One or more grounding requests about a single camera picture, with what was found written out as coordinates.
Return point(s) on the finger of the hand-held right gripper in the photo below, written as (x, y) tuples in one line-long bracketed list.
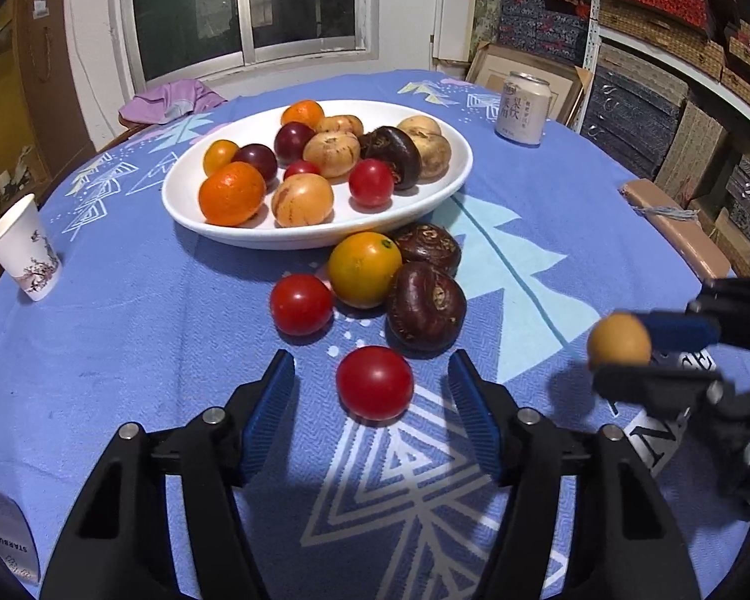
[(656, 384), (681, 330)]

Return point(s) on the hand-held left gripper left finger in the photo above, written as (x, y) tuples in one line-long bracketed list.
[(269, 412)]

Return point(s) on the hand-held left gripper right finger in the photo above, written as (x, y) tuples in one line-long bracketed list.
[(475, 412)]

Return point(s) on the yellow cherry tomato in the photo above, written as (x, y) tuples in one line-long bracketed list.
[(619, 340)]

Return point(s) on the dark brown water chestnut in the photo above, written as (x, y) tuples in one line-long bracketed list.
[(425, 306), (426, 247), (390, 153)]

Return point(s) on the large orange tomato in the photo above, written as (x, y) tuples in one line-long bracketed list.
[(364, 269)]

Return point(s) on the tan round fruit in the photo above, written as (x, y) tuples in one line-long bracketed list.
[(303, 200), (436, 155), (419, 125), (331, 153), (339, 125)]

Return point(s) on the white oval plate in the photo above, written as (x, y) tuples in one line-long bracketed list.
[(419, 203)]

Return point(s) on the small red cherry tomato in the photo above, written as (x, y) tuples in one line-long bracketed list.
[(301, 169)]

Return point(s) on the dark red cherry tomato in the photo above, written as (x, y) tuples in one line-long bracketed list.
[(294, 142), (257, 159)]

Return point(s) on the small orange cherry tomato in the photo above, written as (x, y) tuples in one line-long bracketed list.
[(220, 156)]

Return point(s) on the brown chair back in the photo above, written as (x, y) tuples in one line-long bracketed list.
[(681, 231)]

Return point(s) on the blue printed tablecloth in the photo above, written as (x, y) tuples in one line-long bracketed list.
[(162, 325)]

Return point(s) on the orange mandarin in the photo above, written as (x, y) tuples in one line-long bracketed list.
[(232, 194), (302, 114)]

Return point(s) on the stack of patterned boxes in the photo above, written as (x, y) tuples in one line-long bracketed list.
[(656, 106)]

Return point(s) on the beige drink can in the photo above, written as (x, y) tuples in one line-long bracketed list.
[(522, 109)]

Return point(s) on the white paper bag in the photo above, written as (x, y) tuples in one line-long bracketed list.
[(3, 531)]

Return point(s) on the white printed paper cup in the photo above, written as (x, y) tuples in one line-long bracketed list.
[(25, 250)]

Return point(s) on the wooden chair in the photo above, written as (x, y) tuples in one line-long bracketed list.
[(134, 130)]

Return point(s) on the purple cloth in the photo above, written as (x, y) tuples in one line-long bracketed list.
[(169, 100)]

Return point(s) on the white metal shelf rack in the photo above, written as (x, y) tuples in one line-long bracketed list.
[(595, 12)]

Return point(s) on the wooden glass cabinet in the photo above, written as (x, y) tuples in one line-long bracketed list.
[(25, 106)]

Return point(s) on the sliding glass window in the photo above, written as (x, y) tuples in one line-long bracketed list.
[(244, 6)]

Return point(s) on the wooden picture frame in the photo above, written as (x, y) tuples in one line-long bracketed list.
[(525, 69)]

